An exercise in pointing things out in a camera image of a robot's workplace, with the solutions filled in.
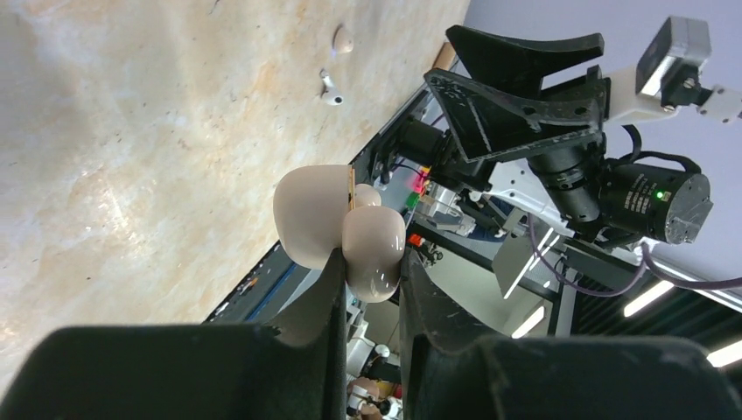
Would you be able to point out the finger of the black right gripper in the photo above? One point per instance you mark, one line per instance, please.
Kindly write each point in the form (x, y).
(500, 62)

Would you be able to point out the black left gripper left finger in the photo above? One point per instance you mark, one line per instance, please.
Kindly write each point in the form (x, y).
(289, 367)

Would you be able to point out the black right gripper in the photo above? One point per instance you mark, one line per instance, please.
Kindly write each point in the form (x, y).
(643, 194)

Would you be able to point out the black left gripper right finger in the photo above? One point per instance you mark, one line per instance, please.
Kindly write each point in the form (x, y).
(456, 367)

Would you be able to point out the beige charging case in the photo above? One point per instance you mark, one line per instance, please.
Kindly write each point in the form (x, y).
(314, 214)

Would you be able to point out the white earbud near gripper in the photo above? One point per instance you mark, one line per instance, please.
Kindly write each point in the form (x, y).
(330, 95)

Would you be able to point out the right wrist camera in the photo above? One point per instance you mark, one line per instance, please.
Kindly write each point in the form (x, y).
(667, 78)

